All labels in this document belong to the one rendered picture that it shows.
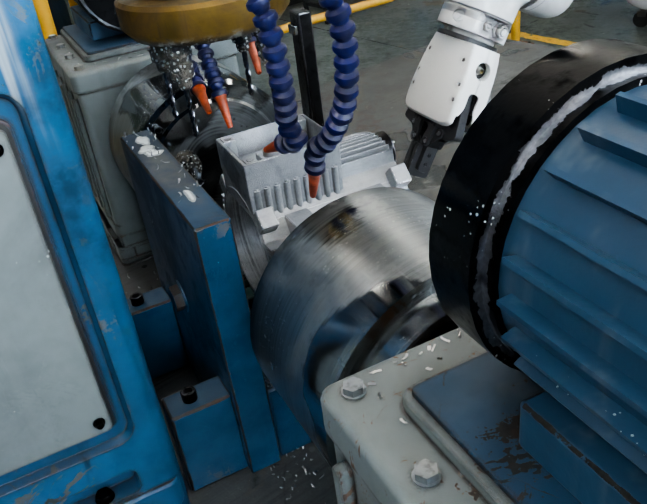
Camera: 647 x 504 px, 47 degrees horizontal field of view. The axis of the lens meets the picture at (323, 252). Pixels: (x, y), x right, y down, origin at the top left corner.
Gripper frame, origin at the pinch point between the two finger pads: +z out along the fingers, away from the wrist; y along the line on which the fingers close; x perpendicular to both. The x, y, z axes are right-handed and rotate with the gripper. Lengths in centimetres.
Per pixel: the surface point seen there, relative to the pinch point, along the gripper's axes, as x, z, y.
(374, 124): -45, 7, 75
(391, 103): -54, 2, 84
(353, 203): 19.8, 2.5, -17.6
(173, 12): 35.4, -7.5, -1.3
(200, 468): 19.6, 40.6, -7.7
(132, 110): 25.0, 10.0, 35.0
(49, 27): 0, 28, 236
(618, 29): -335, -67, 270
